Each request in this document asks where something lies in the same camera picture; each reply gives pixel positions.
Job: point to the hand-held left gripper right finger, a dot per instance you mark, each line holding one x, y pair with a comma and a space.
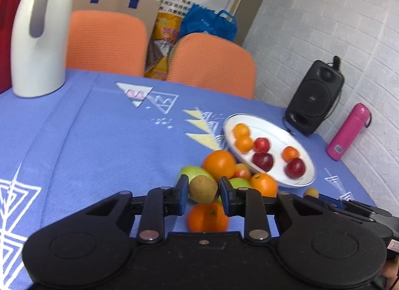
226, 198

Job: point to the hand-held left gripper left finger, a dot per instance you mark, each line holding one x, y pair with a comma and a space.
183, 196

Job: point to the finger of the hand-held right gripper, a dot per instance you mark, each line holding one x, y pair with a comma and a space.
330, 210
329, 200

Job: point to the small brown fruit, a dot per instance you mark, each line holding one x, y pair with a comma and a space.
311, 192
202, 188

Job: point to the green apple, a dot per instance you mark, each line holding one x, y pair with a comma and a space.
194, 173
240, 183

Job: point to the tangerine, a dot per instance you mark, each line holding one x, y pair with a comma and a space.
244, 144
290, 153
241, 130
265, 184
207, 218

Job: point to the small red apple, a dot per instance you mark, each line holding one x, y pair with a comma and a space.
242, 171
261, 144

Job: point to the large orange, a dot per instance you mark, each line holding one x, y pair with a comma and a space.
219, 163

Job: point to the dark red plum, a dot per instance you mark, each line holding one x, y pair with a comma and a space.
295, 167
262, 161

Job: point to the white plate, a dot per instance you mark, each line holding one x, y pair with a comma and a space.
277, 134

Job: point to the person's right forearm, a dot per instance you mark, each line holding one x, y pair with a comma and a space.
392, 269

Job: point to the pink thermos bottle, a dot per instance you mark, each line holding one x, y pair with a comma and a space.
347, 131

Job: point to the black speaker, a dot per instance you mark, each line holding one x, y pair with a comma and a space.
314, 96

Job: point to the blue printed tablecloth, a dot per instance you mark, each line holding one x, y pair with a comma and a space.
93, 140

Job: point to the orange chair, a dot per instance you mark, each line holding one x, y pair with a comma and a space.
106, 43
212, 62

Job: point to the black microphone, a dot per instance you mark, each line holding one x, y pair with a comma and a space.
336, 63

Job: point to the yellow plastic bag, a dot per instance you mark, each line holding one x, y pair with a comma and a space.
165, 28

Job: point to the blue plastic bag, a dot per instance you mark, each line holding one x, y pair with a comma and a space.
202, 21

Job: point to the white thermos jug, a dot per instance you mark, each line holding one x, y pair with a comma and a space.
34, 65

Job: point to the red thermos jug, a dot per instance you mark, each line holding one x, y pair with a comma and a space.
6, 28

